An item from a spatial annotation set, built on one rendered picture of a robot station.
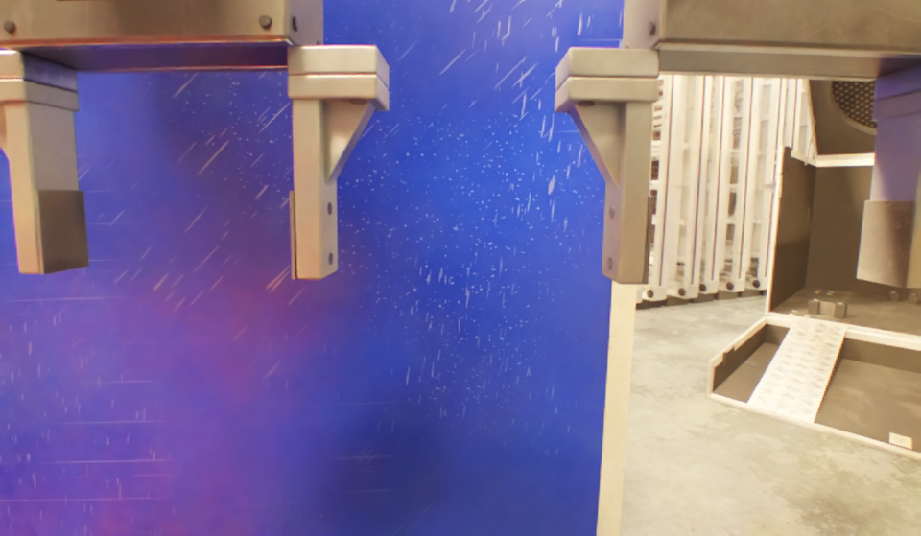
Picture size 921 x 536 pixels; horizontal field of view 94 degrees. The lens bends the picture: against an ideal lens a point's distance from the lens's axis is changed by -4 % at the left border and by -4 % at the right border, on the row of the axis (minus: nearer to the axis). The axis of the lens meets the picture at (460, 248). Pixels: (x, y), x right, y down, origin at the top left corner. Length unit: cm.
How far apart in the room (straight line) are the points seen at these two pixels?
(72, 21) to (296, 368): 35
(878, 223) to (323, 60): 27
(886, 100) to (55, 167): 41
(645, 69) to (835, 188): 326
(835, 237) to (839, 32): 322
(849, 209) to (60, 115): 343
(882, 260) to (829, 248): 317
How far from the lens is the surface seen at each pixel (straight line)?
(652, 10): 23
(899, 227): 29
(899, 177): 29
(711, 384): 186
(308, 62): 22
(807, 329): 242
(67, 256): 29
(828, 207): 346
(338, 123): 22
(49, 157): 29
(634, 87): 21
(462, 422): 49
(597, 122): 22
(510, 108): 45
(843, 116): 330
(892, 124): 30
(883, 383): 233
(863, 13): 26
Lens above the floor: 69
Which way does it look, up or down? 6 degrees down
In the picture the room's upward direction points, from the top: 1 degrees clockwise
